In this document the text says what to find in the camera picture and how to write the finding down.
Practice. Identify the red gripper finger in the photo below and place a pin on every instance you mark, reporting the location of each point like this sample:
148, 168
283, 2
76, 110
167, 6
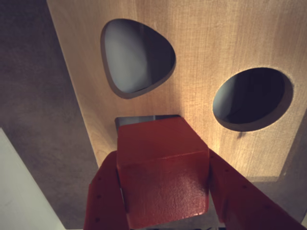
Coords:
103, 203
239, 203

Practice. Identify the red wooden cube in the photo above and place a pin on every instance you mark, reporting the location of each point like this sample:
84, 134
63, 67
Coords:
163, 182

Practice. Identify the wooden shape sorter box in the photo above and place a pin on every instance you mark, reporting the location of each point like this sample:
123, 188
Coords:
204, 48

